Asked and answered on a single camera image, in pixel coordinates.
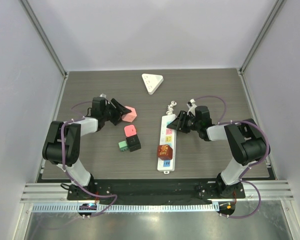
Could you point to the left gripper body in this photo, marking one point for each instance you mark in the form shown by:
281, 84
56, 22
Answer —
111, 114

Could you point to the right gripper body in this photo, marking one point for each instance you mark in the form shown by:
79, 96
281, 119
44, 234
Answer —
184, 121

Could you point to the pink plug cube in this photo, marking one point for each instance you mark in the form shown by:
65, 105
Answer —
131, 116

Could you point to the white power strip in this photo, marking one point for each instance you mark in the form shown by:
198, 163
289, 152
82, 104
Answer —
167, 136

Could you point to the red plug cube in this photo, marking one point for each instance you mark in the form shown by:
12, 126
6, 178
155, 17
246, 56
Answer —
130, 130

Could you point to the brown orange plug cube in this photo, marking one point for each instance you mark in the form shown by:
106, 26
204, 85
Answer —
165, 152

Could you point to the green plug cube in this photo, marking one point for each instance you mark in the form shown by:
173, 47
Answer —
123, 146

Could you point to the black plug cube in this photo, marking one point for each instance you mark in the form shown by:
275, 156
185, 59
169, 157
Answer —
133, 143

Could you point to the white triangular socket adapter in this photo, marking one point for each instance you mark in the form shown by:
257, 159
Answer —
152, 82

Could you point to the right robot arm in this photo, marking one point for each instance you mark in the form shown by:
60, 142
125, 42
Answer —
247, 144

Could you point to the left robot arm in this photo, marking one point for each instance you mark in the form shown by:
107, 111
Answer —
63, 141

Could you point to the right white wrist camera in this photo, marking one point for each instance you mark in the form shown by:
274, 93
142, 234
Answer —
191, 104

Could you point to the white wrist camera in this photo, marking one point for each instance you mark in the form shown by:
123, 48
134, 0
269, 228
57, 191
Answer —
103, 95
191, 104

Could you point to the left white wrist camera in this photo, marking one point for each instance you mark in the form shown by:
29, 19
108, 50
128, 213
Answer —
103, 95

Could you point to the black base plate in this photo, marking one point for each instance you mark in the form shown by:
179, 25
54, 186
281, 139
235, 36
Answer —
165, 192

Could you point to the white slotted cable duct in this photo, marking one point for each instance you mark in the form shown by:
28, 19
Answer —
95, 208

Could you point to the aluminium front rail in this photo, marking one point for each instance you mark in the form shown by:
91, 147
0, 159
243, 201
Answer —
53, 192

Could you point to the left aluminium corner post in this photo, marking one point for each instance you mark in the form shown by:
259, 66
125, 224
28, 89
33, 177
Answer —
42, 35

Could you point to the aluminium corner post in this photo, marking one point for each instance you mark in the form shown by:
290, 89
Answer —
271, 17
42, 35

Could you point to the right aluminium corner post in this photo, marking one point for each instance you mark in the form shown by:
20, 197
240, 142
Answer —
271, 17

